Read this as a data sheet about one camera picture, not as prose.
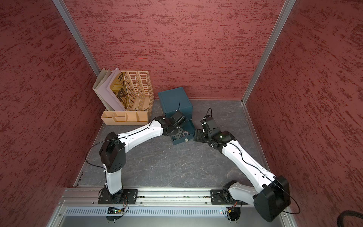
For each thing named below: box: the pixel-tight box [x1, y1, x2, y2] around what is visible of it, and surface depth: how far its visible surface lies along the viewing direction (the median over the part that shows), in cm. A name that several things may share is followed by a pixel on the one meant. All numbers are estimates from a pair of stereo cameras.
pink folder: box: [96, 67, 127, 112], surface depth 95 cm
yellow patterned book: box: [110, 71, 130, 111], surface depth 102 cm
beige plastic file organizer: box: [100, 70, 155, 126], surface depth 107 cm
